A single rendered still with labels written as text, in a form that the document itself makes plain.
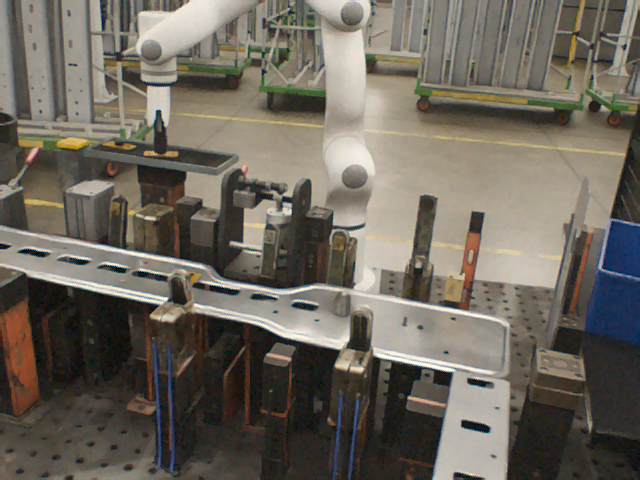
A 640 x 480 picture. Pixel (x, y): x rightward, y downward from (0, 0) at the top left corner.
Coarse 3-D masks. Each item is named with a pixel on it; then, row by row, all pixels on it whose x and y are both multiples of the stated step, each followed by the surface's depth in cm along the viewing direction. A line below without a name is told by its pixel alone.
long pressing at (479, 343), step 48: (0, 240) 153; (48, 240) 154; (96, 288) 135; (144, 288) 136; (192, 288) 137; (240, 288) 139; (288, 288) 139; (336, 288) 140; (288, 336) 123; (336, 336) 124; (384, 336) 125; (432, 336) 126; (480, 336) 127
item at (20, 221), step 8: (0, 192) 165; (8, 192) 165; (16, 192) 166; (0, 200) 161; (8, 200) 164; (16, 200) 167; (0, 208) 162; (8, 208) 164; (16, 208) 167; (24, 208) 170; (0, 216) 163; (8, 216) 165; (16, 216) 168; (24, 216) 170; (0, 224) 164; (8, 224) 165; (16, 224) 168; (24, 224) 171; (0, 248) 168
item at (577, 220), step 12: (588, 180) 108; (588, 192) 105; (576, 216) 113; (576, 228) 111; (576, 240) 107; (564, 252) 119; (576, 252) 107; (564, 264) 118; (564, 276) 116; (564, 288) 110; (552, 300) 123; (564, 300) 111; (552, 312) 123; (552, 324) 120; (552, 336) 118; (552, 348) 115
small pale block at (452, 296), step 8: (448, 272) 137; (456, 272) 137; (448, 280) 135; (456, 280) 134; (448, 288) 135; (456, 288) 135; (448, 296) 136; (456, 296) 136; (448, 304) 137; (456, 304) 136; (440, 376) 144; (440, 384) 145
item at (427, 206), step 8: (424, 200) 132; (432, 200) 132; (424, 208) 132; (432, 208) 133; (424, 216) 136; (432, 216) 135; (416, 224) 136; (424, 224) 136; (432, 224) 135; (416, 232) 136; (424, 232) 137; (432, 232) 136; (416, 240) 137; (424, 240) 137; (416, 248) 138; (424, 248) 138; (424, 256) 138; (424, 264) 137; (424, 272) 138
